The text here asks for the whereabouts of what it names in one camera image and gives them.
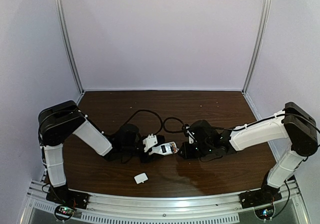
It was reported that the aluminium right corner post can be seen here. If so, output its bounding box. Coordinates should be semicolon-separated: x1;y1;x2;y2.
242;0;272;95

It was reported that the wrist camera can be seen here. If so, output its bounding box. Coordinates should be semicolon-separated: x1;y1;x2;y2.
142;134;158;153
182;124;197;144

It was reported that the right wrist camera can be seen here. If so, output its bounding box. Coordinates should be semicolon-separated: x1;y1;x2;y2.
182;124;197;144

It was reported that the aluminium left corner post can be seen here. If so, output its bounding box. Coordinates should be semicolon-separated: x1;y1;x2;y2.
55;0;85;94

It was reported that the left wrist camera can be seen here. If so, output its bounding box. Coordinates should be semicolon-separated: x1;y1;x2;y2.
142;134;158;153

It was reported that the aluminium corner post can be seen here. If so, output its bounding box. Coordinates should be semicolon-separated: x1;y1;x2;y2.
242;0;272;95
55;0;85;94

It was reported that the aluminium front rail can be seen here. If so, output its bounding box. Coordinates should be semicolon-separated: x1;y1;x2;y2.
22;184;308;224

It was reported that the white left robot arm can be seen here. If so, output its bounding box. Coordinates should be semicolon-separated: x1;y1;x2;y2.
38;100;165;188

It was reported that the white remote control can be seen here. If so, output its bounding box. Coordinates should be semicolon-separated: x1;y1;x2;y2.
149;142;175;156

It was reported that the black left camera cable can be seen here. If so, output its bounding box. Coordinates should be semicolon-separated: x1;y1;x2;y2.
123;109;166;137

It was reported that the white battery cover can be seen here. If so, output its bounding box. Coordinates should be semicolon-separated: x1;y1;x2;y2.
134;173;148;184

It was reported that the black camera cable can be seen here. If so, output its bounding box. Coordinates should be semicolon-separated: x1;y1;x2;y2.
123;109;166;137
162;117;241;134

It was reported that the black right camera cable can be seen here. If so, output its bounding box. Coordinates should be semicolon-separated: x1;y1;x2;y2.
162;117;241;134

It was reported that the aluminium left floor rail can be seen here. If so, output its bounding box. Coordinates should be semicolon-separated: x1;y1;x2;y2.
74;92;85;107

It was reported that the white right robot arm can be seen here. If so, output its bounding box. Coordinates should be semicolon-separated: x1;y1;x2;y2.
178;102;319;191

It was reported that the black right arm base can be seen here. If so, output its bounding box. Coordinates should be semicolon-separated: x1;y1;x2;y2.
239;185;282;209

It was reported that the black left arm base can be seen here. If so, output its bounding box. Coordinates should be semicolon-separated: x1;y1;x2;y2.
46;189;89;210

